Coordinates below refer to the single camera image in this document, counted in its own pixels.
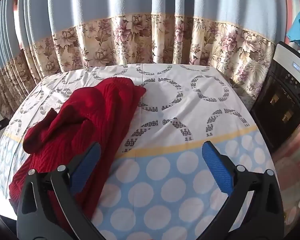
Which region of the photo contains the red knit sweater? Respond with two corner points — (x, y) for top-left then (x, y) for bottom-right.
(9, 77), (147, 230)

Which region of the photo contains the patterned bed sheet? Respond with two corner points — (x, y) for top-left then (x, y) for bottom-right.
(0, 64), (280, 240)

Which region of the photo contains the blue cloth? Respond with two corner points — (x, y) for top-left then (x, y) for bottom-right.
(286, 9), (300, 43)

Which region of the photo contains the black and white water dispenser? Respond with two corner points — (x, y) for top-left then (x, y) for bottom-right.
(250, 41), (300, 153)

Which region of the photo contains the blue floral curtain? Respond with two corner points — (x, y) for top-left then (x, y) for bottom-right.
(0, 0), (40, 120)
(17, 0), (290, 105)

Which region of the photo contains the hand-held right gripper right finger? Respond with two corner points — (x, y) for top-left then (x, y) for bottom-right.
(201, 141), (284, 240)

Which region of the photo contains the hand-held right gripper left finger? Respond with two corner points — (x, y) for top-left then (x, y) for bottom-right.
(16, 142), (108, 240)

